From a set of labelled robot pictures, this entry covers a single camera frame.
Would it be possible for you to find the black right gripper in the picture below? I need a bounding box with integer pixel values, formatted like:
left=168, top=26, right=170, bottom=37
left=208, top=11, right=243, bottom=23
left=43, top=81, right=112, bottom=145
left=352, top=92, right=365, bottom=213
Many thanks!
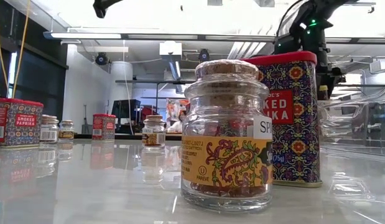
left=315, top=45, right=347, bottom=91

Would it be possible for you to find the yellow-lidded dark spice jar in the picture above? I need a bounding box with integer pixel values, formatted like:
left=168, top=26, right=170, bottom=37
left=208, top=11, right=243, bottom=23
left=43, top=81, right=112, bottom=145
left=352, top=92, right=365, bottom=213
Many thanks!
left=317, top=84, right=330, bottom=101

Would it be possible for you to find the red-lidded smoked paprika tin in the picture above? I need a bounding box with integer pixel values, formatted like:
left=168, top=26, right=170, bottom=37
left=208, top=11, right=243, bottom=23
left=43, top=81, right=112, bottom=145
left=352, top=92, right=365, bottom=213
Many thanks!
left=0, top=97, right=44, bottom=147
left=241, top=50, right=323, bottom=189
left=91, top=113, right=117, bottom=141

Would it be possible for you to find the long ceiling light bar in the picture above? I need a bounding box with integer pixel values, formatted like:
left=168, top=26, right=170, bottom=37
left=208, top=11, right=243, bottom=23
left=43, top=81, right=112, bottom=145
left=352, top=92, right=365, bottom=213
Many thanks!
left=42, top=30, right=385, bottom=44

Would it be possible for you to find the clear plastic tray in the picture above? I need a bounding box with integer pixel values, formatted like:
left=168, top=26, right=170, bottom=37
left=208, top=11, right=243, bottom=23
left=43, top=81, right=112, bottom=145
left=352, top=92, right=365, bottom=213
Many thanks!
left=316, top=76, right=385, bottom=158

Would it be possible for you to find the white round column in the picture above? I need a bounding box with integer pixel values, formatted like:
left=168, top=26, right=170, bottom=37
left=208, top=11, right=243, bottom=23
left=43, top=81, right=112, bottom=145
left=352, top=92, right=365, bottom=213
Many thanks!
left=109, top=61, right=134, bottom=103

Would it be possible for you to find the white ceiling box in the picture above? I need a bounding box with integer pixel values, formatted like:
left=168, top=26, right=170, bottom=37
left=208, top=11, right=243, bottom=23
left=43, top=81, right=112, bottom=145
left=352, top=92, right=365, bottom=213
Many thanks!
left=159, top=41, right=183, bottom=57

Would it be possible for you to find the black background monitor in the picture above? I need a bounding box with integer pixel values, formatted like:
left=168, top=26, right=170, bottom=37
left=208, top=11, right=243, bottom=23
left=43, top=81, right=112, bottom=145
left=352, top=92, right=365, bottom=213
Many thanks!
left=111, top=98, right=142, bottom=121

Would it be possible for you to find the colourful floral poster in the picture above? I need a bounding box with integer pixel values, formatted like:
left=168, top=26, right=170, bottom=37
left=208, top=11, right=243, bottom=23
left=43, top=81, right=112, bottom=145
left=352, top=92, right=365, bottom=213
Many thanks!
left=165, top=98, right=190, bottom=122

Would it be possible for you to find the cork-topped glass saffron jar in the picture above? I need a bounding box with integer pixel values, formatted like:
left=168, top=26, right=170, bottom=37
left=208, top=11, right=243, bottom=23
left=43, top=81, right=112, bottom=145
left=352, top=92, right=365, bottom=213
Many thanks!
left=39, top=114, right=60, bottom=144
left=141, top=114, right=167, bottom=147
left=180, top=58, right=274, bottom=213
left=58, top=119, right=75, bottom=141

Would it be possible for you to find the person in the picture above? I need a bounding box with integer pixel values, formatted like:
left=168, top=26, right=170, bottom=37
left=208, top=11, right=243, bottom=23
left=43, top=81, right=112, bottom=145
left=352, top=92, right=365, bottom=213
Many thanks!
left=167, top=110, right=188, bottom=133

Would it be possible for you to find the yellow cable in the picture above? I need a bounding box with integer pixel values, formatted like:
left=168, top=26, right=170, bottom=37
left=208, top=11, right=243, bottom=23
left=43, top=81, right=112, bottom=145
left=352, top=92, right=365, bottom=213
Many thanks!
left=0, top=0, right=31, bottom=99

